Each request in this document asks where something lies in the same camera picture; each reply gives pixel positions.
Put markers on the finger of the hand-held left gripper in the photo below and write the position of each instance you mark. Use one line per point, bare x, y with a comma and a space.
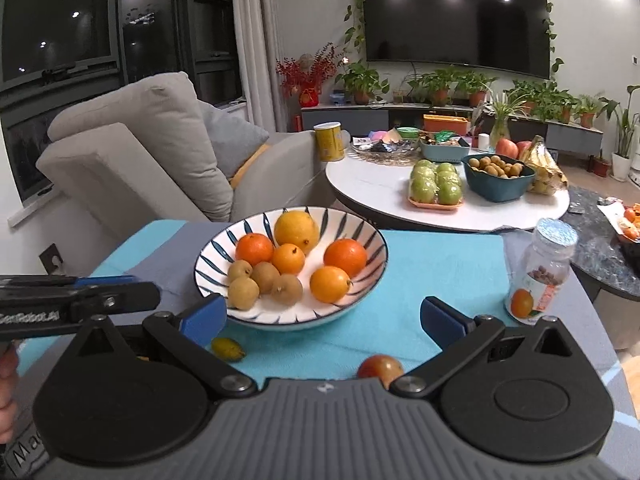
107, 280
125, 297

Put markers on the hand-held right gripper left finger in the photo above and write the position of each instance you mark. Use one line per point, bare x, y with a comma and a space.
205, 317

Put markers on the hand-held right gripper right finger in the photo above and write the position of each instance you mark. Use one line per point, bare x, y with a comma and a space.
442, 320

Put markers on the red apple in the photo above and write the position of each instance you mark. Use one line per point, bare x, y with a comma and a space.
506, 149
380, 367
524, 150

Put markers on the white blue striped bowl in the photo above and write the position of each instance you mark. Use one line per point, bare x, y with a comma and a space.
300, 312

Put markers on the small orange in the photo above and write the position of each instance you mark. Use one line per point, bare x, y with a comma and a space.
288, 260

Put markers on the large deep orange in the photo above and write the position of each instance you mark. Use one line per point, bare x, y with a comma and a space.
345, 257

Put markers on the light orange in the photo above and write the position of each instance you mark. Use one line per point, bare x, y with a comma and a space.
330, 285

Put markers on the yellow lemon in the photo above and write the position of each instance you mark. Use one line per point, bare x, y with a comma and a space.
296, 232

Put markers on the person's left hand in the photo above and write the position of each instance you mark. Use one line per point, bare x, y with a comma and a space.
6, 395

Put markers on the small green jujube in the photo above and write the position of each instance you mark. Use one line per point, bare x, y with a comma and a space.
227, 349

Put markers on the clear bottle with orange label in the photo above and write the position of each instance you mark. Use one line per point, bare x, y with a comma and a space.
530, 300

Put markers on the grey sofa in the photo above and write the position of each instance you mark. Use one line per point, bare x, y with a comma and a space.
100, 170

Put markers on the pack of green apples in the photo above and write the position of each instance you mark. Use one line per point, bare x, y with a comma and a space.
436, 185

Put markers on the teal bowl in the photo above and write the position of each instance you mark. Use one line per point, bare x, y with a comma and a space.
495, 190

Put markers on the round white table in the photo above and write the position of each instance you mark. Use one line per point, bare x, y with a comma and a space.
375, 185

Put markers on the light grey back cushion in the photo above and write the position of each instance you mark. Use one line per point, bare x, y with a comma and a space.
150, 125

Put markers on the yellow pillow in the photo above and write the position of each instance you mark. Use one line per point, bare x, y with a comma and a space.
250, 162

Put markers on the heap of small longans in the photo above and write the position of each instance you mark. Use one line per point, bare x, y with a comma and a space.
495, 166

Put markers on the teal basket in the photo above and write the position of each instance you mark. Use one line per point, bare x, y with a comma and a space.
445, 152

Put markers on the dark marble table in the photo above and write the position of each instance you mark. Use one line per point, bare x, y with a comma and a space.
600, 255

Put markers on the grey blue pillow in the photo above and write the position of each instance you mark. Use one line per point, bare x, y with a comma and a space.
230, 140

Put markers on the glass plate of snacks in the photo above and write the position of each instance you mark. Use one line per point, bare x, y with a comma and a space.
385, 147

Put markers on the small white bottle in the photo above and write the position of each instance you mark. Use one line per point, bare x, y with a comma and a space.
484, 142

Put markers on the bunch of bananas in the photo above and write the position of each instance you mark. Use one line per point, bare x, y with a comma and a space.
547, 170

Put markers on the small green bowl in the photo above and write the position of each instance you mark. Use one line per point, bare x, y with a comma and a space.
408, 132

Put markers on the pink packet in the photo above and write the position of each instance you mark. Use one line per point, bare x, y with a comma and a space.
377, 136

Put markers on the orange box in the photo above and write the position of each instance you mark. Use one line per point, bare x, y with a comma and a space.
446, 124

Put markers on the glass vase with plant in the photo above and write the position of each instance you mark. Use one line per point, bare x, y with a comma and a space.
500, 132

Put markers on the yellow can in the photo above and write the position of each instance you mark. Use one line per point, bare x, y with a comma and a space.
329, 142

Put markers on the grey tv cabinet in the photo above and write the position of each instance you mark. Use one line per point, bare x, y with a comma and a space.
370, 120

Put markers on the small red floor pot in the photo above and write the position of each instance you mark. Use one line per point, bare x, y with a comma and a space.
601, 167

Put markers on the green potted plant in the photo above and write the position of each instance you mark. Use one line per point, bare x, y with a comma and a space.
440, 85
530, 97
361, 82
586, 119
565, 110
477, 96

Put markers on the tall leafy potted plant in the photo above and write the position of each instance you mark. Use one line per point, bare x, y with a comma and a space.
622, 160

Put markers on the red flower pot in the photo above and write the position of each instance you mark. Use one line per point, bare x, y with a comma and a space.
309, 96

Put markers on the small blue pot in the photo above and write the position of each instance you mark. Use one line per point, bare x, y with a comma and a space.
337, 98

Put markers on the red flower arrangement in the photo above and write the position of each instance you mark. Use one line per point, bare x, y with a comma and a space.
310, 67

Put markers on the dark window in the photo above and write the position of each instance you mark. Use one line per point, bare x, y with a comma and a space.
50, 10

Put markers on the white curtain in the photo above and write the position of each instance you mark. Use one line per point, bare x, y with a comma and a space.
260, 35

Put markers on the hanging green vine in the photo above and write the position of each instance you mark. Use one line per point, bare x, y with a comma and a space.
356, 5
552, 25

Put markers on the dark wall socket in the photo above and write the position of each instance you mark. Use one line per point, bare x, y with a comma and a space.
50, 260

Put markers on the black wall television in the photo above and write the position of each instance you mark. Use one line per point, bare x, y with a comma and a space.
450, 20

